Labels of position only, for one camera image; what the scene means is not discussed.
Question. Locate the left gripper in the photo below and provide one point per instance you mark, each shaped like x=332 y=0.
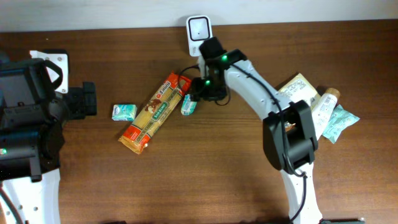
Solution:
x=86 y=99

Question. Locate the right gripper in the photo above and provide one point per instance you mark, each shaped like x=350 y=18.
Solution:
x=200 y=92

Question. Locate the small teal tissue pack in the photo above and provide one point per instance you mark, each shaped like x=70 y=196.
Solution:
x=188 y=105

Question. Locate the orange spaghetti packet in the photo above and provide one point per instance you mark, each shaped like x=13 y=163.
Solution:
x=155 y=112

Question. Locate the cream noodle packet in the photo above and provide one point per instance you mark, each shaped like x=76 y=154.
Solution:
x=299 y=88

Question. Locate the white label packet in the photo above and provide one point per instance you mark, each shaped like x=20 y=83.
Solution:
x=321 y=113

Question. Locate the teal flushable wipes pack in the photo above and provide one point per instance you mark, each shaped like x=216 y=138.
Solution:
x=340 y=120

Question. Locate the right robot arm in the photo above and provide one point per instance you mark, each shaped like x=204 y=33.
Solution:
x=288 y=132

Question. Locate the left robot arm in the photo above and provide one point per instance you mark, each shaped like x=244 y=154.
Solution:
x=36 y=104

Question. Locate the white barcode scanner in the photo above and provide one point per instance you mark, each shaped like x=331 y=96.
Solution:
x=199 y=29

